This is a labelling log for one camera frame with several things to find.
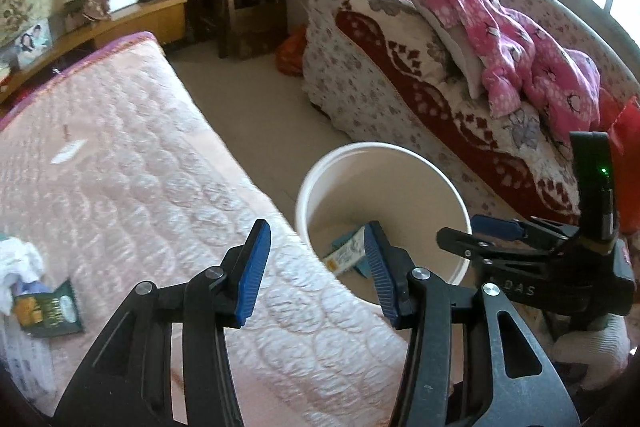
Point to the pink floral blanket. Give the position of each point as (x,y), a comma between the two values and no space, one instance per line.
(500,37)

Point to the pink quilted mattress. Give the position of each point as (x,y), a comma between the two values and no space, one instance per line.
(150,157)

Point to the framed photo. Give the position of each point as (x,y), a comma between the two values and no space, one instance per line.
(32,38)

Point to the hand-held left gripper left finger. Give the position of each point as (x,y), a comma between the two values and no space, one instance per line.
(252,272)

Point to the dark green snack packet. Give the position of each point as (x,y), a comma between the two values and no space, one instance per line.
(45,312)

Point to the white yellow snack wrapper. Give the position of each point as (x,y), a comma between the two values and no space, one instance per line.
(345,254)

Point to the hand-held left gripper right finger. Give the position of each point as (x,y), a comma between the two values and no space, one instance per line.
(377,272)

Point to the white plastic bucket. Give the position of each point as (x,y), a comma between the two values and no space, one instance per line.
(380,187)

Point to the white paper scrap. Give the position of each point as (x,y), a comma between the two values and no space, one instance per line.
(67,153)

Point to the grey white pillow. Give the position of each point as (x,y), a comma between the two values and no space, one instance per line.
(460,52)

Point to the red white floral blanket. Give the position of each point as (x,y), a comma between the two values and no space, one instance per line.
(400,52)

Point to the floral covered sofa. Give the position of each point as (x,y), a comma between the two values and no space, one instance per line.
(340,92)

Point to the crumpled white tissue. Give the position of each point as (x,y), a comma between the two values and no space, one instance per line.
(20,257)

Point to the wooden headboard cabinet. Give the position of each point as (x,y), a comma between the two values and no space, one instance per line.
(150,17)

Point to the clear plastic package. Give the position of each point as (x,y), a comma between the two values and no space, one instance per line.
(25,357)

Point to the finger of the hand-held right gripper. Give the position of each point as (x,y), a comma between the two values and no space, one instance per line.
(460,241)
(495,227)

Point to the red pillow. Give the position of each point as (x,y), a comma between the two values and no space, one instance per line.
(625,127)

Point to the orange plastic bag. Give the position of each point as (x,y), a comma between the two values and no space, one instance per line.
(290,52)

